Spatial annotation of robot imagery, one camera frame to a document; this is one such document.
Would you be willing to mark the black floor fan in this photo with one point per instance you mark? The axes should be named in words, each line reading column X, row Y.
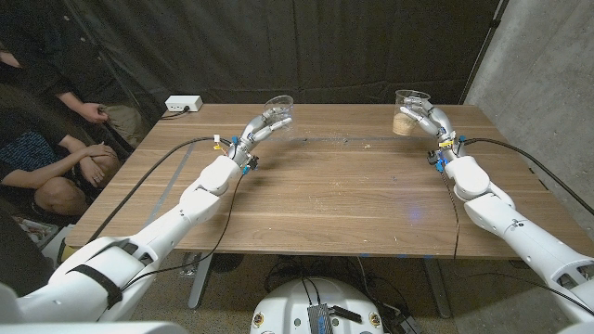
column 227, row 262

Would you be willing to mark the black backdrop curtain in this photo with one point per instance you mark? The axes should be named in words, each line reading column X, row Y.
column 297, row 46

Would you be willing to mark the white power strip box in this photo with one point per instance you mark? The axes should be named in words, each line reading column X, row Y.
column 183, row 103

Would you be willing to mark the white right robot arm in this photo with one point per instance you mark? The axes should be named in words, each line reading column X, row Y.
column 510, row 222

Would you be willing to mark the seated person blue patterned shirt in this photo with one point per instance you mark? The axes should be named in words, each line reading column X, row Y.
column 28, row 153

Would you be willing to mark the person in khaki trousers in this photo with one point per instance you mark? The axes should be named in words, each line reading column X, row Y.
column 69, row 55

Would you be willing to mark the white table leg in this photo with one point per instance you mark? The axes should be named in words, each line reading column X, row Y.
column 438, row 290
column 199, row 283

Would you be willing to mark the floral patterned cloth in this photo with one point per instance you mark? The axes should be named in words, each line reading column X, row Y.
column 37, row 229

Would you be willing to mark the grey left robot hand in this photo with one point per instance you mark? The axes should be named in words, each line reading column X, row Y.
column 255, row 134

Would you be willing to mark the black backdrop stand pole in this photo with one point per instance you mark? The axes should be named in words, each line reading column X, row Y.
column 494, row 22
column 107, row 60

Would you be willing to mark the sugar-filled clear plastic cup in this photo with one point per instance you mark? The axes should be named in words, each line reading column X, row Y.
column 403, row 126

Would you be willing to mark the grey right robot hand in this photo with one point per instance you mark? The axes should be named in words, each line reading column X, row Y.
column 434, row 123

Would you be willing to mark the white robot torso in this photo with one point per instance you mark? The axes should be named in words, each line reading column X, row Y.
column 287, row 301

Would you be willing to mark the yellow and black floor object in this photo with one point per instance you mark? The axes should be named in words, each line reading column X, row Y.
column 64, row 254

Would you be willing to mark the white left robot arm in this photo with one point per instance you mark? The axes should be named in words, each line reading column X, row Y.
column 185, row 213

